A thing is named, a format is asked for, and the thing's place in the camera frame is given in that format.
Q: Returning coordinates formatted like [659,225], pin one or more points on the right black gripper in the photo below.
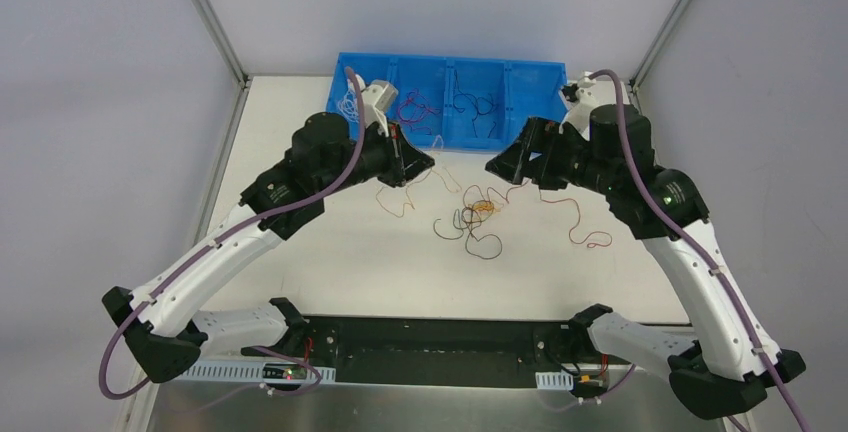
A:
[525,153]

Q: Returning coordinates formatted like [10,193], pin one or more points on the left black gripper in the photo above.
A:
[400,158]

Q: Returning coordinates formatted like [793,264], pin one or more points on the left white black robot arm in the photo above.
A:
[163,322]

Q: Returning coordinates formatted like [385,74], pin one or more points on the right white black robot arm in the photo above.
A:
[729,364]

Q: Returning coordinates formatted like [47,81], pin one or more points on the blue four-compartment plastic bin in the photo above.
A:
[468,104]

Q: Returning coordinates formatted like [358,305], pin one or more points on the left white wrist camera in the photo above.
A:
[378,97]

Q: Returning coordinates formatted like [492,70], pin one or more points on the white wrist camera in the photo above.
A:
[579,102]
[378,97]

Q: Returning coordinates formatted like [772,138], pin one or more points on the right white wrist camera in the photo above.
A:
[579,102]

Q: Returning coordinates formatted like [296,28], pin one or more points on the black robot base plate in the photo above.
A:
[445,352]

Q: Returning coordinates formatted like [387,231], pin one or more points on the right white slotted cable duct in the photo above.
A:
[556,381]

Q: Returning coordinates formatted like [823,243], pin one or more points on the white slotted cable duct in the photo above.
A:
[556,381]
[271,372]

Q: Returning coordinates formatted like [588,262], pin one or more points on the left white slotted cable duct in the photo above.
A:
[271,372]

